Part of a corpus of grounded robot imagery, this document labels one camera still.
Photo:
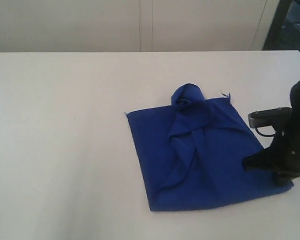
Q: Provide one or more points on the blue terry towel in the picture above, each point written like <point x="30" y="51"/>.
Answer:
<point x="190" y="154"/>

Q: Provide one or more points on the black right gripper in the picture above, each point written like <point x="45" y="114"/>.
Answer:
<point x="289" y="161"/>

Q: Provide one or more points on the dark metal post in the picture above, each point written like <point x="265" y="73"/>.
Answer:
<point x="277" y="23"/>

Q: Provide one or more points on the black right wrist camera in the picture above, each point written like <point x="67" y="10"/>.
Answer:
<point x="276" y="117"/>

